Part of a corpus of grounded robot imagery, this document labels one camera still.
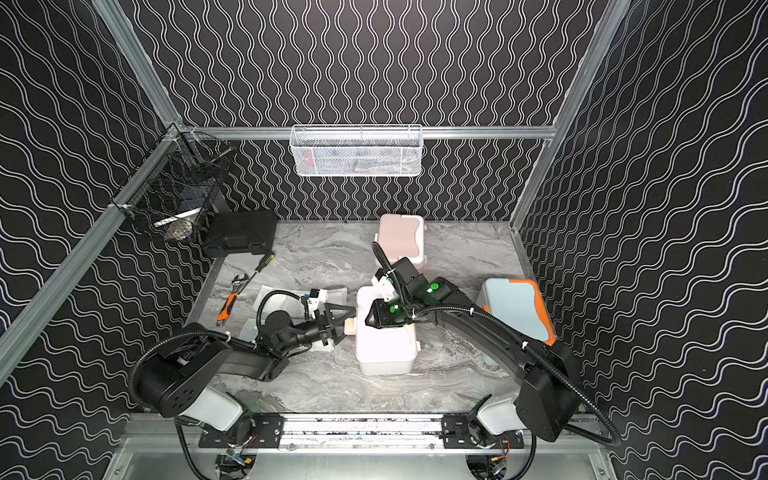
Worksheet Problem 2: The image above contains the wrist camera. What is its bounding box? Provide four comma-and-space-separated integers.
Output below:
303, 289, 329, 313
372, 257, 428, 300

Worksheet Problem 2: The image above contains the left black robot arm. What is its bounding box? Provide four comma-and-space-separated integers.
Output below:
128, 289, 356, 420

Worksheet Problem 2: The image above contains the black wire wall basket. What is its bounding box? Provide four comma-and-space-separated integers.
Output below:
117, 123, 236, 244

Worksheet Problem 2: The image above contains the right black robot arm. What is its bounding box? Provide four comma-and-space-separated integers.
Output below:
365, 242, 621, 447

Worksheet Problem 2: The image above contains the light blue first aid box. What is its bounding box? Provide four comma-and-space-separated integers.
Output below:
476, 278, 556, 346

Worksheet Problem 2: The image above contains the pink first aid box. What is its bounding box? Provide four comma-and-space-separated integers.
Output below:
374, 214, 427, 272

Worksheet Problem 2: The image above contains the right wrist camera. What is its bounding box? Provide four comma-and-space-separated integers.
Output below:
372, 257, 428, 300

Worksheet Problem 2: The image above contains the black plastic tool case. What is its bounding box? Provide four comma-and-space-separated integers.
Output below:
203, 210, 278, 258

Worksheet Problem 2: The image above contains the white wire wall basket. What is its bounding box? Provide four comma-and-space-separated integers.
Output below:
289, 124, 424, 177

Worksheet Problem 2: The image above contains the white first aid box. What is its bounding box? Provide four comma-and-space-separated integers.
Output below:
344, 286, 420, 376

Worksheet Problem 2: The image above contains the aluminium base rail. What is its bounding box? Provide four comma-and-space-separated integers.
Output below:
119, 411, 601, 452

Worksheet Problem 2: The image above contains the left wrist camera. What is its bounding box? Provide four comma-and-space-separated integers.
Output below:
303, 289, 329, 313

